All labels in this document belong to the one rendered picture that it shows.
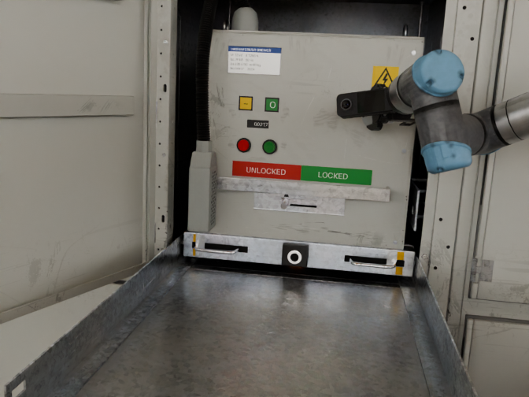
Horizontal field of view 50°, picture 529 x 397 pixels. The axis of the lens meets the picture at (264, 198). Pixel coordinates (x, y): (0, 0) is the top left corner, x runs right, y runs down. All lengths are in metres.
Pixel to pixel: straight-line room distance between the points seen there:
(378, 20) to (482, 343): 1.14
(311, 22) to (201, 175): 0.96
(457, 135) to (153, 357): 0.60
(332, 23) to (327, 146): 0.82
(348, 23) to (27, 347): 1.41
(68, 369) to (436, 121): 0.68
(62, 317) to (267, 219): 0.56
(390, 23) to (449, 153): 1.13
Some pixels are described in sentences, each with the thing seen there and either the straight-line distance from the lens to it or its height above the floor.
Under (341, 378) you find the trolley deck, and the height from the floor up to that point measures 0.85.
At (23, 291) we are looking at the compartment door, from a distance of 1.16.
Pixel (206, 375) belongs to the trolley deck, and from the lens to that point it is 0.88.
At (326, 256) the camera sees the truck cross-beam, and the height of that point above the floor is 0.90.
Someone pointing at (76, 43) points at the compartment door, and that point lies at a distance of 1.18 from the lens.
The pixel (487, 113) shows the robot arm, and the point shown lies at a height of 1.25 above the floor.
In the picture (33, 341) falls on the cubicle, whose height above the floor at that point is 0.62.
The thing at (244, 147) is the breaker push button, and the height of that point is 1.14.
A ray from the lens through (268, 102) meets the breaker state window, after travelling 1.29.
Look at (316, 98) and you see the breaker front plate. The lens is 1.28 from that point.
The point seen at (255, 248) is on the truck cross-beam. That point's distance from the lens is 1.33.
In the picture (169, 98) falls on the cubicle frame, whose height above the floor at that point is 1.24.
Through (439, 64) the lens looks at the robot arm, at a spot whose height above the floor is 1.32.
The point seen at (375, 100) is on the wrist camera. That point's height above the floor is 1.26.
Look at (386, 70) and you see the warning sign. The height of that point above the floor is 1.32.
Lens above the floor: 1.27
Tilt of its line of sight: 11 degrees down
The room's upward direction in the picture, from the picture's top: 3 degrees clockwise
